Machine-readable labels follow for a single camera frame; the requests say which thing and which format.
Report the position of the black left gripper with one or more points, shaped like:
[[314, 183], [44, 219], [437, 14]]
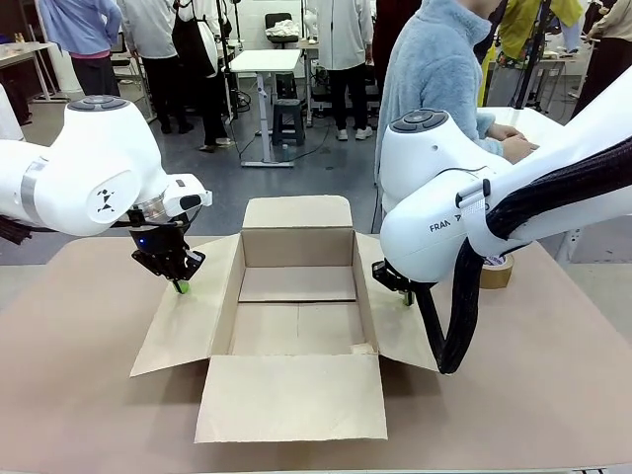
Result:
[[158, 247]]

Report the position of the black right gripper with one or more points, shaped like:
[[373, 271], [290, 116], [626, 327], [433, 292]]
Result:
[[390, 279]]

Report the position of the large cardboard box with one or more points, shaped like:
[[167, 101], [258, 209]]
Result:
[[291, 395]]

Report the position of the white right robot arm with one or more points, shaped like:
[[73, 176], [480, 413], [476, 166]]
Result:
[[419, 158]]

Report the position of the person's right forearm blue sleeve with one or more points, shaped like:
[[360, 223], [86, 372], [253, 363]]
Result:
[[486, 131]]

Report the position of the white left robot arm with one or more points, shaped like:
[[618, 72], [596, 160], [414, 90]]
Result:
[[99, 158]]

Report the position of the person's right hand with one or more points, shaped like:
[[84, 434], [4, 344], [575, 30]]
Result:
[[521, 149]]

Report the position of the person's left hand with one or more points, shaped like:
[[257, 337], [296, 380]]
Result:
[[507, 132]]

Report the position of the brown packing tape roll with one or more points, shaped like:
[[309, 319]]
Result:
[[496, 276]]

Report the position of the white side table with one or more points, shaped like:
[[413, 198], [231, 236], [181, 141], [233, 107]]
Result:
[[543, 123]]

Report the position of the black light stand pole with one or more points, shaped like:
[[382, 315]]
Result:
[[227, 59]]

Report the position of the person in blue fleece jacket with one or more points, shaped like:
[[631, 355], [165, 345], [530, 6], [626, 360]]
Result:
[[429, 64]]

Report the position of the white standing desk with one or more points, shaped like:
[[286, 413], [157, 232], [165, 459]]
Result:
[[264, 61]]

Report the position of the bystander with black apron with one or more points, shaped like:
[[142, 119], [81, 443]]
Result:
[[187, 44]]

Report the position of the bystander in white coat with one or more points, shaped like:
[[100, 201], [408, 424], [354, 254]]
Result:
[[345, 39]]

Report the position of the bystander in blue shirt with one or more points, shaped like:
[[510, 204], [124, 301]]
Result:
[[84, 34]]

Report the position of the black office chair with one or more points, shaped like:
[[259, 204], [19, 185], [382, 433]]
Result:
[[279, 22]]

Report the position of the grey work table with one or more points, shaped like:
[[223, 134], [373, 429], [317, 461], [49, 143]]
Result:
[[24, 52]]

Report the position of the bystander in yellow green jacket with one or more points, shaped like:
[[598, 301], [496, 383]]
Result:
[[523, 39]]

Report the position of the bystander in beige top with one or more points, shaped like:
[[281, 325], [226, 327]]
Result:
[[607, 44]]

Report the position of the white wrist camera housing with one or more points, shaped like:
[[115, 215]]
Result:
[[190, 195]]

